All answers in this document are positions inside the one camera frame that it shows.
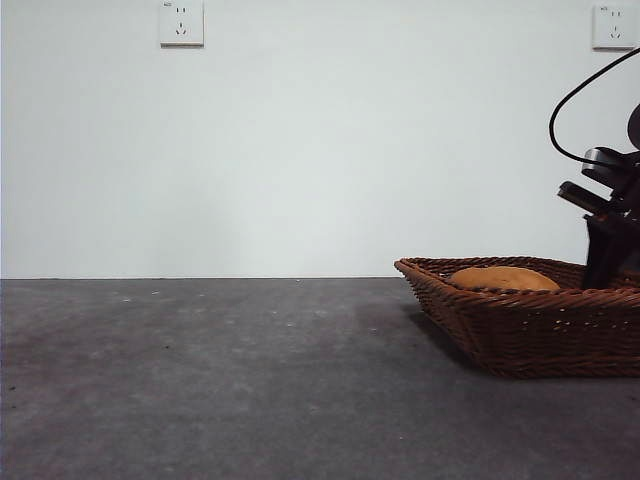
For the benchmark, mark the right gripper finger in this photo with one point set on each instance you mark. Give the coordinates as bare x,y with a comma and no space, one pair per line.
602,250

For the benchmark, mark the brown potato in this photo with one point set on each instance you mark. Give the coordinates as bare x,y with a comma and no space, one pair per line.
505,279

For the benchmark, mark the brown woven wicker basket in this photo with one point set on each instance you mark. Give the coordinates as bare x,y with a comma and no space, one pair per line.
525,335

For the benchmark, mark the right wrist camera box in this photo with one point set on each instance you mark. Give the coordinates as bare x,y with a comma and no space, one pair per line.
582,196

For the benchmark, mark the white wall power socket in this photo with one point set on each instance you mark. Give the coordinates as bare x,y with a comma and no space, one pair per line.
613,27
181,24

